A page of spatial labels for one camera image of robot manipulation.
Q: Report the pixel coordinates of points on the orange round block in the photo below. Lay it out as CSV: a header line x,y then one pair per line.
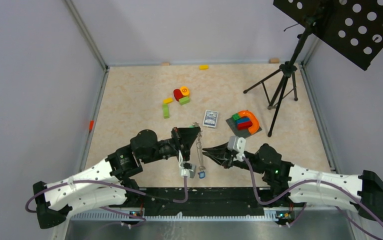
x,y
184,91

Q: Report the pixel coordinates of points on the yellow rectangular block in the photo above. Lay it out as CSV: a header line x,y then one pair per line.
x,y
168,100

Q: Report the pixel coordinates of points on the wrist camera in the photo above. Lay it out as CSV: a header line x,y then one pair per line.
x,y
236,145
186,169

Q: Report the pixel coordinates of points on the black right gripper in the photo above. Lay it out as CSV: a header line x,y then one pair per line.
x,y
222,155

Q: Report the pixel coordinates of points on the black perforated panel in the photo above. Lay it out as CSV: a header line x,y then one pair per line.
x,y
354,28

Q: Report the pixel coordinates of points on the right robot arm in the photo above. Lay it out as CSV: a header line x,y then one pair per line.
x,y
360,193

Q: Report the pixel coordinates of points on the grey lego baseplate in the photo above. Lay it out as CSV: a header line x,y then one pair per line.
x,y
240,133

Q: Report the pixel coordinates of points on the yellow block at far edge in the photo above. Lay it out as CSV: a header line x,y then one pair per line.
x,y
204,67

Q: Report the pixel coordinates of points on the perforated metal keyring plate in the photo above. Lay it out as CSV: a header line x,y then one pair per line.
x,y
199,149

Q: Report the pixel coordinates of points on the black tripod stand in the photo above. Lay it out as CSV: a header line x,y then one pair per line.
x,y
288,70

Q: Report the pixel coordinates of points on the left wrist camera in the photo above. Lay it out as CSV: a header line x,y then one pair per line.
x,y
186,169

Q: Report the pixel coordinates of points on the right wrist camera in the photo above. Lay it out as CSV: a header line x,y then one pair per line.
x,y
236,145

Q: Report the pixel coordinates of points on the red cylinder block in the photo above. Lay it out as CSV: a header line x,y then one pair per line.
x,y
177,93

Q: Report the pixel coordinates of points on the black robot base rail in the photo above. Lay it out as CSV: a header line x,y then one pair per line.
x,y
201,202

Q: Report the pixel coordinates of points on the blue key tag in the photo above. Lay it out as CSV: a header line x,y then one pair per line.
x,y
201,174

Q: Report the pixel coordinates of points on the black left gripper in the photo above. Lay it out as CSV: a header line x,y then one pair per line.
x,y
184,138

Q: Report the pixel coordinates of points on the playing card deck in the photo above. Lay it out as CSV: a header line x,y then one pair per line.
x,y
210,118

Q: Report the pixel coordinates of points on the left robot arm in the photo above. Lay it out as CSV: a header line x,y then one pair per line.
x,y
109,182

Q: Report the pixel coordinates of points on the orange curved lego tube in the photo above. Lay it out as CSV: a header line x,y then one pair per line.
x,y
256,126

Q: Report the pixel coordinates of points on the red lego brick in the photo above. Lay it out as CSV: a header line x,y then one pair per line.
x,y
244,125

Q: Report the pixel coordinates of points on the green lego brick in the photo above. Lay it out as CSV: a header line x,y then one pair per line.
x,y
235,117

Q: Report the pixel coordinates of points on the green rectangular block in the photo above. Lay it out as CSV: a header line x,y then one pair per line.
x,y
184,100

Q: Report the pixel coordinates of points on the blue lego brick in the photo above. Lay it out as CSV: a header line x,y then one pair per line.
x,y
242,120

